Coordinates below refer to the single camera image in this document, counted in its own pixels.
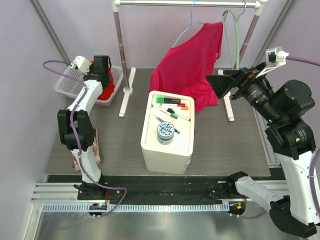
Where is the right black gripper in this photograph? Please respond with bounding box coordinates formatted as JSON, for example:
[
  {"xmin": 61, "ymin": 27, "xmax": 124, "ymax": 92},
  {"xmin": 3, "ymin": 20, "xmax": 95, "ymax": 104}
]
[{"xmin": 206, "ymin": 61, "xmax": 283, "ymax": 124}]

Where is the mint green hanger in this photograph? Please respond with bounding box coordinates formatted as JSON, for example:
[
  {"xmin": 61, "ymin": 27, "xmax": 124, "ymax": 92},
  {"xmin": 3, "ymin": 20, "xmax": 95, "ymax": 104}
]
[{"xmin": 221, "ymin": 1, "xmax": 248, "ymax": 71}]

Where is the red t shirt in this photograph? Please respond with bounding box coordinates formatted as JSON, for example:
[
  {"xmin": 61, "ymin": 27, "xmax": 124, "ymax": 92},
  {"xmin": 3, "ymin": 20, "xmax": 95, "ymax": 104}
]
[{"xmin": 98, "ymin": 70, "xmax": 115, "ymax": 101}]

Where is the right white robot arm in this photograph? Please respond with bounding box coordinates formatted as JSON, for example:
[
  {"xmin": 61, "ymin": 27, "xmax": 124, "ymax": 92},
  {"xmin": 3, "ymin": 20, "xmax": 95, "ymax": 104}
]
[{"xmin": 206, "ymin": 63, "xmax": 320, "ymax": 238}]

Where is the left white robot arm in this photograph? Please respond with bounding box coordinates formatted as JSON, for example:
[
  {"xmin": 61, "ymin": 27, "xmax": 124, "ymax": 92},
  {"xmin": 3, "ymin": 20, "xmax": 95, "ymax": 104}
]
[{"xmin": 57, "ymin": 55, "xmax": 112, "ymax": 200}]

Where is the pink t shirt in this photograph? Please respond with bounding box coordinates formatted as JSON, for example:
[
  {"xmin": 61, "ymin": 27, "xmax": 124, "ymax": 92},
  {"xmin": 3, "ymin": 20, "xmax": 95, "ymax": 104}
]
[{"xmin": 149, "ymin": 22, "xmax": 224, "ymax": 113}]

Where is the red whiteboard marker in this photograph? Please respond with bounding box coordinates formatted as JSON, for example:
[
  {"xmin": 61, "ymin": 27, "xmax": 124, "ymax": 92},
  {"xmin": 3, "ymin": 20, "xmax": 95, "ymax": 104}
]
[{"xmin": 160, "ymin": 103, "xmax": 187, "ymax": 108}]

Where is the green capped white marker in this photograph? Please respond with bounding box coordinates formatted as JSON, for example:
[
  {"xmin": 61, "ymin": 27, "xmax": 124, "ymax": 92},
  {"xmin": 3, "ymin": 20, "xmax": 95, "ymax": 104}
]
[{"xmin": 151, "ymin": 105, "xmax": 191, "ymax": 121}]

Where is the green highlighter marker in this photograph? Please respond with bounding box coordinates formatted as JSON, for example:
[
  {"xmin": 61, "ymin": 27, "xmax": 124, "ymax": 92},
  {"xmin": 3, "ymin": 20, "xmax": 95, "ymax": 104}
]
[{"xmin": 156, "ymin": 97, "xmax": 181, "ymax": 104}]

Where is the blue ballpoint pen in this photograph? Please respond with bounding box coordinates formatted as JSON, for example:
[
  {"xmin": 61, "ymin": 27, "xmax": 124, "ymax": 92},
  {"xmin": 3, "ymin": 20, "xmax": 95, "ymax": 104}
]
[{"xmin": 155, "ymin": 116, "xmax": 181, "ymax": 134}]

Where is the blue patterned round tin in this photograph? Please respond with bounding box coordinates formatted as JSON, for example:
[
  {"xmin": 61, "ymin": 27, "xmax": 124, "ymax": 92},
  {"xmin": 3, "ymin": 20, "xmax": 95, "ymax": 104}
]
[{"xmin": 156, "ymin": 121, "xmax": 175, "ymax": 145}]

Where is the white foam box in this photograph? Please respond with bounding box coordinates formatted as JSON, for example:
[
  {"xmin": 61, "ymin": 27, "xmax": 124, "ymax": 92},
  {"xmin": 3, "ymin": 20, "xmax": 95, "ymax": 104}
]
[{"xmin": 140, "ymin": 90, "xmax": 195, "ymax": 174}]

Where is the white clothes rack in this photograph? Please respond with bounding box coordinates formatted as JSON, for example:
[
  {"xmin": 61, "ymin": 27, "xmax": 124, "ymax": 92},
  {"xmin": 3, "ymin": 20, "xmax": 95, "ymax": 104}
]
[{"xmin": 111, "ymin": 0, "xmax": 267, "ymax": 117}]

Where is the pink illustrated book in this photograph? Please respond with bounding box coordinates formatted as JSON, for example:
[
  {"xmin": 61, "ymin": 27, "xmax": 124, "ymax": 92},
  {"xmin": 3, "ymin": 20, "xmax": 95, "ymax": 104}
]
[{"xmin": 71, "ymin": 128, "xmax": 101, "ymax": 171}]

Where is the white plastic basket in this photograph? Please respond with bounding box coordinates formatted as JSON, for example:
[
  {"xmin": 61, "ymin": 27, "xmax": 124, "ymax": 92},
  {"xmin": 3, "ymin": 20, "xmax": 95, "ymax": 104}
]
[{"xmin": 54, "ymin": 65, "xmax": 123, "ymax": 107}]

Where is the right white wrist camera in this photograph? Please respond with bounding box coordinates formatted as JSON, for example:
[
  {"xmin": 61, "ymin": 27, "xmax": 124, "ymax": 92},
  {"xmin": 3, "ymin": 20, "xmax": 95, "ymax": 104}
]
[{"xmin": 256, "ymin": 47, "xmax": 289, "ymax": 78}]

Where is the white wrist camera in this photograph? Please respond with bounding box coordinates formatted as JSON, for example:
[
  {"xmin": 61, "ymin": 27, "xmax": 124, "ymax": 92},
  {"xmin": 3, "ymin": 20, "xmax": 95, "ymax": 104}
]
[
  {"xmin": 71, "ymin": 55, "xmax": 93, "ymax": 75},
  {"xmin": 256, "ymin": 47, "xmax": 289, "ymax": 78}
]

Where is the blue wire hanger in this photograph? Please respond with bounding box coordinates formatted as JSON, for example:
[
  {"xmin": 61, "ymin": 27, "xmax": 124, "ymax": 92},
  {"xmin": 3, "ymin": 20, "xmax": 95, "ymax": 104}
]
[{"xmin": 171, "ymin": 0, "xmax": 206, "ymax": 48}]

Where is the white slotted cable duct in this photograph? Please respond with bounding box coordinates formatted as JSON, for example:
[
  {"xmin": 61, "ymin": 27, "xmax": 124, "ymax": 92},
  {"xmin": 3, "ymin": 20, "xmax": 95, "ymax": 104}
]
[{"xmin": 42, "ymin": 202, "xmax": 230, "ymax": 213}]

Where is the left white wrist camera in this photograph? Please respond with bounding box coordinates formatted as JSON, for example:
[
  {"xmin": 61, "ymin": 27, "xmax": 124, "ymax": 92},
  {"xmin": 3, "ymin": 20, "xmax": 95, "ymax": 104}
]
[{"xmin": 71, "ymin": 55, "xmax": 93, "ymax": 75}]

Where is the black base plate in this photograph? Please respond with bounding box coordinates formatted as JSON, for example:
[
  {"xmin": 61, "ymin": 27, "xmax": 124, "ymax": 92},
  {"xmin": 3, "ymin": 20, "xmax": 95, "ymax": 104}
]
[{"xmin": 77, "ymin": 174, "xmax": 257, "ymax": 204}]

